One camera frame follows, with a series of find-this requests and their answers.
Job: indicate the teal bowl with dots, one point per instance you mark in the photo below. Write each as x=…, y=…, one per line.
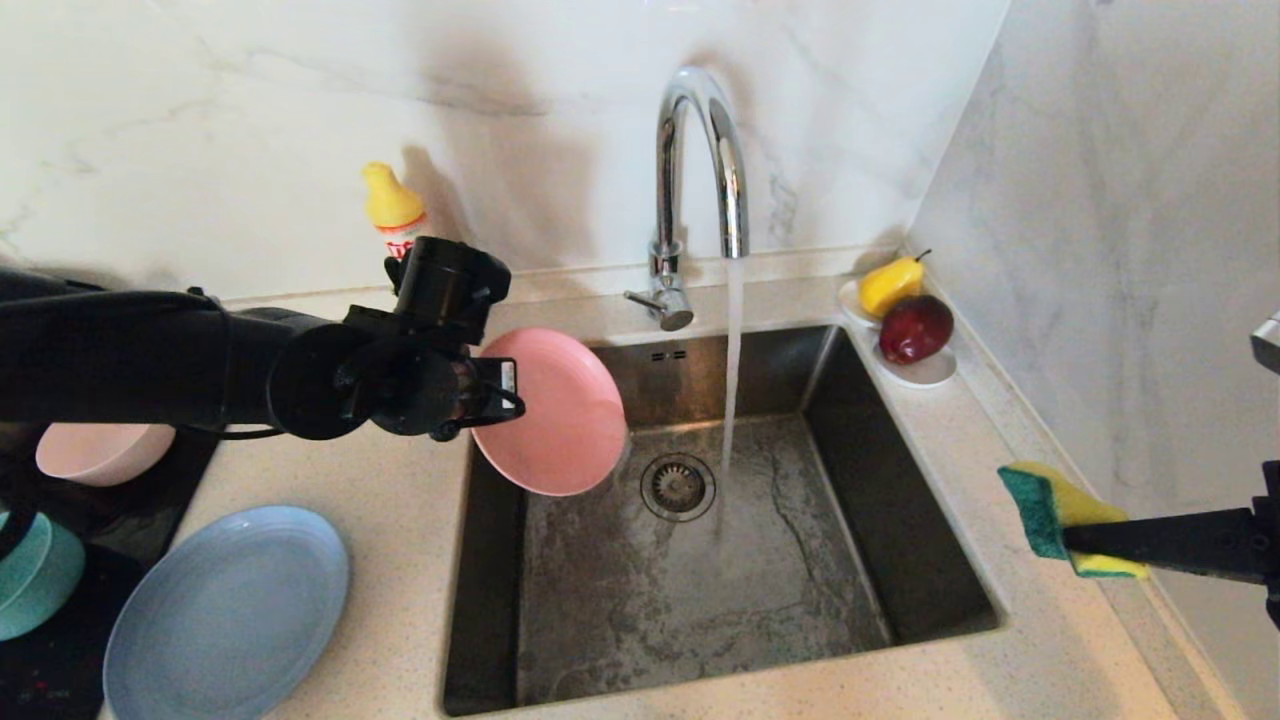
x=45, y=580

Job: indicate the salmon pink plate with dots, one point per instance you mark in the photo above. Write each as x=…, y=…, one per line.
x=560, y=420

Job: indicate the small white dish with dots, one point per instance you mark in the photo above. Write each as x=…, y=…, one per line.
x=848, y=303
x=930, y=374

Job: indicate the black induction cooktop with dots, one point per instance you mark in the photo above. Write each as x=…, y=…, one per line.
x=130, y=510

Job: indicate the round metal drain strainer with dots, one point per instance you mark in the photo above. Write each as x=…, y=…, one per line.
x=677, y=487

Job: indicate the dark red apple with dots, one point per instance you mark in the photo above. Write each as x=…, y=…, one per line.
x=913, y=328

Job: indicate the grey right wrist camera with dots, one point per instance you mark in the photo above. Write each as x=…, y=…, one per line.
x=1270, y=345

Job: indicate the yellow pear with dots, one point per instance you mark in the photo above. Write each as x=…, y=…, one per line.
x=887, y=286

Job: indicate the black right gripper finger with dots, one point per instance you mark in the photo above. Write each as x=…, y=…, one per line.
x=1160, y=542

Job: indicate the yellow sponge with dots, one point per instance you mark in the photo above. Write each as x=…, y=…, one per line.
x=1030, y=500

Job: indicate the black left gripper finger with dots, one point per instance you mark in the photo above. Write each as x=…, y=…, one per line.
x=500, y=390

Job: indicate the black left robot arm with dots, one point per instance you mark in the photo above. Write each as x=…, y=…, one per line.
x=120, y=350

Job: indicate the light pink bowl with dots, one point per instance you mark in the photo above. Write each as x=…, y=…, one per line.
x=105, y=455

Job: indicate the stainless steel sink basin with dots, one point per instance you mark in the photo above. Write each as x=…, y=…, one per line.
x=620, y=620

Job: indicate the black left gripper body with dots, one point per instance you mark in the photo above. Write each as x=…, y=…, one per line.
x=440, y=290

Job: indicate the chrome gooseneck faucet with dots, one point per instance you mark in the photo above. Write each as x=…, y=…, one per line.
x=668, y=180

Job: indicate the blue plate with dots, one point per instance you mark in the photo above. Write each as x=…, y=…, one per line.
x=230, y=620

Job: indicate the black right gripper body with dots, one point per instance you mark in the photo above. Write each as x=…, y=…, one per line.
x=1272, y=540

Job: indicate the yellow-capped orange dish soap bottle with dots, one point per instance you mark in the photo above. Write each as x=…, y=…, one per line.
x=392, y=205

